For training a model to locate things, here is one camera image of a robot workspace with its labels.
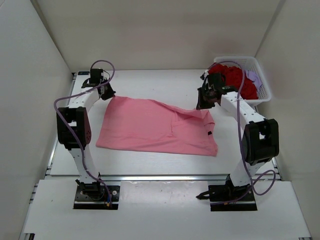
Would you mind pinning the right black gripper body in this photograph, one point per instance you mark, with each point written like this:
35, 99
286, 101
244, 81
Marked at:
211, 90

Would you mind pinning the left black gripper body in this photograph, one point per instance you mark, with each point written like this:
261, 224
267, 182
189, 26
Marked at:
105, 81

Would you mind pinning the pink t shirt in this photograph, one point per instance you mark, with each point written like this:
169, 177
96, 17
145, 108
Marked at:
146, 125

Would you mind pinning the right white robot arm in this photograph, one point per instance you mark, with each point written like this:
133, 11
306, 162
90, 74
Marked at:
258, 136

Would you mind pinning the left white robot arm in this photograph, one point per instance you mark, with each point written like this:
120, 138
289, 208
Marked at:
73, 127

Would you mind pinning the blue table label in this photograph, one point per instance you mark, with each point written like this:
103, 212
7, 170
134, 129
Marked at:
83, 73

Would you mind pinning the red t shirt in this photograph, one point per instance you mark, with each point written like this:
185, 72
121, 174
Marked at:
232, 76

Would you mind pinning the lavender t shirt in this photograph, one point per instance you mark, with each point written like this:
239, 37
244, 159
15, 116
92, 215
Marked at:
252, 76

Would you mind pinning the white plastic basket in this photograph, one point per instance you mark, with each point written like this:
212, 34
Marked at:
249, 63

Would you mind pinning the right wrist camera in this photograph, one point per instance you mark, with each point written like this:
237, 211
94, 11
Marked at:
204, 75

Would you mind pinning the aluminium rail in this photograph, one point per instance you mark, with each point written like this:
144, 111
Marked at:
162, 177

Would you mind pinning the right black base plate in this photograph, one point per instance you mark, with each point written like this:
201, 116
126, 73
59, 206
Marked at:
229, 198

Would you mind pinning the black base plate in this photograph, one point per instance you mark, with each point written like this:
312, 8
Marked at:
229, 198
101, 201

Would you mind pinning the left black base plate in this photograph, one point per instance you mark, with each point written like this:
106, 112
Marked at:
101, 201

